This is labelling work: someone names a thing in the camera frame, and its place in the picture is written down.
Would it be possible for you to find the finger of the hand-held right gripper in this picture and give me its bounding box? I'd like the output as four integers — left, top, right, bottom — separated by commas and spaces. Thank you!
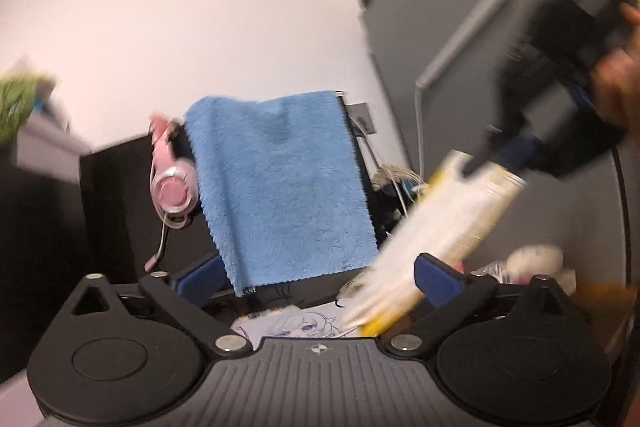
500, 133, 544, 171
461, 126, 522, 178

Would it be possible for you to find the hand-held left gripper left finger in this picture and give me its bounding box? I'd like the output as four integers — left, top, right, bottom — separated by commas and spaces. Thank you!
66, 254, 254, 358

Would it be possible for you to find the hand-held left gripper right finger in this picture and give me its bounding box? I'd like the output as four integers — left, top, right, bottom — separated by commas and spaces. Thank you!
381, 252, 577, 359

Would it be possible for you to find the yellow and white bag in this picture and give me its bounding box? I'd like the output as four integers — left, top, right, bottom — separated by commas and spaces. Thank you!
342, 150, 528, 338

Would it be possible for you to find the person's right hand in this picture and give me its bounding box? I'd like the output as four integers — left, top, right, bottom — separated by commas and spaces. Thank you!
590, 3, 640, 130

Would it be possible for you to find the anime drawing paper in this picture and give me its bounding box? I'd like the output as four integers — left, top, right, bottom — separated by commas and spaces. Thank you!
230, 299, 366, 350

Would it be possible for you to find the white plush toy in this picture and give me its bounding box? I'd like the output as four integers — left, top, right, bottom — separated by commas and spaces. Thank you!
505, 244, 566, 284

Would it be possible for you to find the pink headset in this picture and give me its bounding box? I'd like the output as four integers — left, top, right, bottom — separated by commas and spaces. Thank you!
144, 113, 200, 272

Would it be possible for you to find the black monitor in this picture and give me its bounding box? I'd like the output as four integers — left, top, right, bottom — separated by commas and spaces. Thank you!
79, 92, 391, 303

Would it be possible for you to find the grey cabinet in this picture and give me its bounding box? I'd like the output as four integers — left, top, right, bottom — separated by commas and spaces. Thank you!
361, 0, 636, 298

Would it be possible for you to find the blue towel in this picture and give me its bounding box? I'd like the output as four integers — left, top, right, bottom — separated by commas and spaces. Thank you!
184, 91, 380, 298

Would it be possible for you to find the black computer tower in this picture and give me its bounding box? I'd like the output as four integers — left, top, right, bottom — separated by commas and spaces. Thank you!
0, 142, 96, 383

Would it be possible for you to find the white storage box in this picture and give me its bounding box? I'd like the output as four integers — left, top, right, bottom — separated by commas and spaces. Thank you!
10, 107, 93, 180

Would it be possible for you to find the green fabric item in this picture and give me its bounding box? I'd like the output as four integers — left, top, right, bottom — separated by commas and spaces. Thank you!
0, 74, 56, 142

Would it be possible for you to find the white lamp cable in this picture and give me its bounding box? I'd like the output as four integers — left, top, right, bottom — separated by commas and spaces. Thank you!
414, 87, 427, 178

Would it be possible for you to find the grey wall socket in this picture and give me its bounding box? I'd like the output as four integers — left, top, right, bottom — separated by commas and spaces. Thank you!
347, 103, 376, 138

